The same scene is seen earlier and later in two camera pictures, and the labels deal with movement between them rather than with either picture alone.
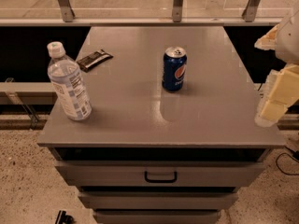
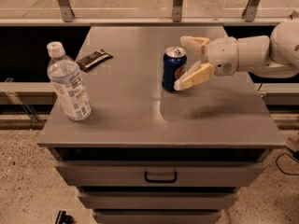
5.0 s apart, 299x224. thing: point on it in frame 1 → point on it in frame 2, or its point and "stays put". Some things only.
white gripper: x=289 y=42 → x=221 y=55
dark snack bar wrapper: x=93 y=60 stays put
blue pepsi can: x=174 y=68 stays put
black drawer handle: x=163 y=181 stays put
